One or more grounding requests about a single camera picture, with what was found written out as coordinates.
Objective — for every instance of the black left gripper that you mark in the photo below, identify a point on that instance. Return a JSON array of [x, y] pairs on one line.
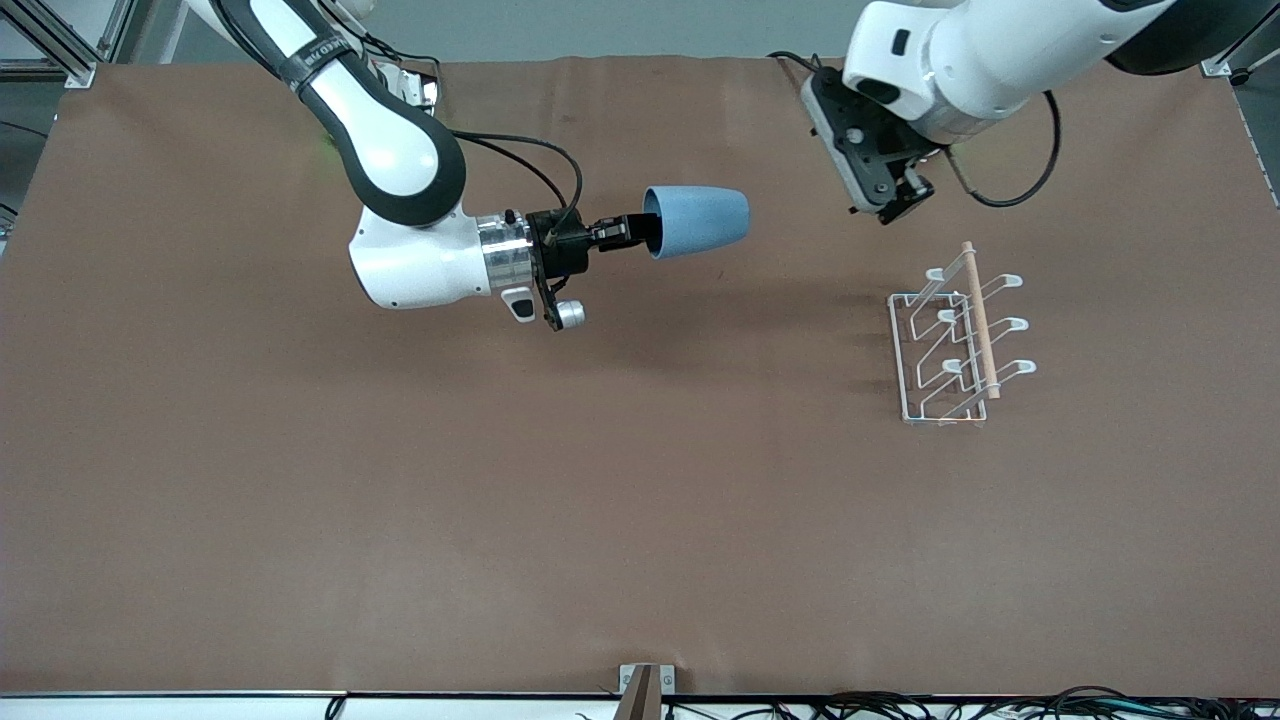
[[908, 187]]

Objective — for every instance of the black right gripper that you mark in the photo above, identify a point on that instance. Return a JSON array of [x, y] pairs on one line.
[[562, 246]]

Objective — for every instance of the blue plastic cup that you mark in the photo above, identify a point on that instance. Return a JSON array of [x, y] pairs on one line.
[[705, 220]]

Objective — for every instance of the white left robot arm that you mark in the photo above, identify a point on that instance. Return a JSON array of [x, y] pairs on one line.
[[980, 60]]

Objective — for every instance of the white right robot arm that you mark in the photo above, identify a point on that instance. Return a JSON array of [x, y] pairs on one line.
[[400, 160]]

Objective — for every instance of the wooden rod of cup holder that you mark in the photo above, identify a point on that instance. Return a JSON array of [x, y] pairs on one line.
[[980, 320]]

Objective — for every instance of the brown table cover sheet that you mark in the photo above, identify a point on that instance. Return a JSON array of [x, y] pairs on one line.
[[600, 500]]

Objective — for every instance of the aluminium frame profile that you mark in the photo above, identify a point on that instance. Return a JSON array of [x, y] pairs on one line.
[[1218, 68], [75, 72]]

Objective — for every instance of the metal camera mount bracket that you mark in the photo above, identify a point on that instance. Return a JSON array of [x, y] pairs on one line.
[[645, 685]]

